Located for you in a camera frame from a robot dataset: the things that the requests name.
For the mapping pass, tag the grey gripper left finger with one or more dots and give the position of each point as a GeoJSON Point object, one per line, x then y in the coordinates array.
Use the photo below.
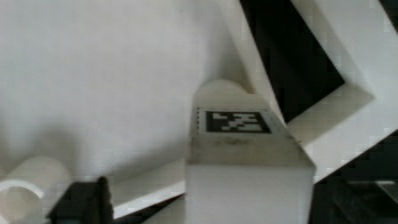
{"type": "Point", "coordinates": [84, 206]}

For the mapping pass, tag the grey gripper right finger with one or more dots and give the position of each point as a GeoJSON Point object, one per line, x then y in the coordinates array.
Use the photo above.
{"type": "Point", "coordinates": [377, 189]}

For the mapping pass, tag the white table leg with tag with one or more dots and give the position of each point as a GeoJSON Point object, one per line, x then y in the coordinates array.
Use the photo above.
{"type": "Point", "coordinates": [249, 170]}

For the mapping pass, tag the white square tabletop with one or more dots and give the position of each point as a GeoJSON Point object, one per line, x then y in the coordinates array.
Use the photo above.
{"type": "Point", "coordinates": [103, 62]}

